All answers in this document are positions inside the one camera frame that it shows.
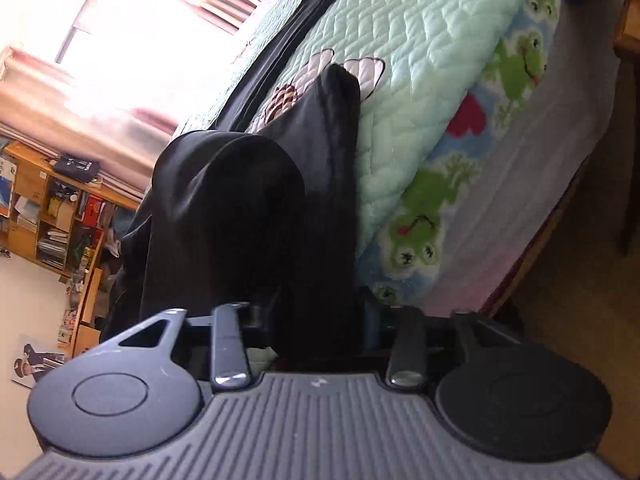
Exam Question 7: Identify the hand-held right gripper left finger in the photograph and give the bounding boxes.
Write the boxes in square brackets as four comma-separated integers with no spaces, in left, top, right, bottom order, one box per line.
[100,301,266,392]

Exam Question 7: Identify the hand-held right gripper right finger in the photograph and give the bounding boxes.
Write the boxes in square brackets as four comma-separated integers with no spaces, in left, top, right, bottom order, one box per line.
[360,287,523,389]

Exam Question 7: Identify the black pants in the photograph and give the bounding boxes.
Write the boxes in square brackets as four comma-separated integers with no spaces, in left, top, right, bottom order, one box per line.
[100,0,366,366]

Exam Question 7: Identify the frog print blanket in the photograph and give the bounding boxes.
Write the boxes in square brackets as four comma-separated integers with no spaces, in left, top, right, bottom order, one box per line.
[357,0,566,306]

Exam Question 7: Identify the wooden desk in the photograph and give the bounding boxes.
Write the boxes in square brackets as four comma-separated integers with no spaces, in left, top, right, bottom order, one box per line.
[60,265,126,356]

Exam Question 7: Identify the white bed sheet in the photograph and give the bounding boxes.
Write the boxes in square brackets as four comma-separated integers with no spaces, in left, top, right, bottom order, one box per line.
[420,0,621,316]

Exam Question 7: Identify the navy hanging bag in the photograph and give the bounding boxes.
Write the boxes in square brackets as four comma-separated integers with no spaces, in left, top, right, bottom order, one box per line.
[52,154,101,183]

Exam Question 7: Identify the wooden bookshelf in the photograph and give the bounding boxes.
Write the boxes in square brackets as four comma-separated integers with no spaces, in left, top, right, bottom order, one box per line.
[0,140,143,281]

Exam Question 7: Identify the bright window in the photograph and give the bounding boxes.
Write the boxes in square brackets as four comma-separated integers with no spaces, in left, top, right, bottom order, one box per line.
[55,0,251,126]

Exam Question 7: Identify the green quilted bedspread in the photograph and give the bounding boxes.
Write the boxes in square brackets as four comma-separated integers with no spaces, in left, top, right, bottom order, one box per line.
[170,0,563,261]

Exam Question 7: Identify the wall poster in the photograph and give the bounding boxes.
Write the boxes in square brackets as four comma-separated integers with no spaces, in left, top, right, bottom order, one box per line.
[10,332,68,391]

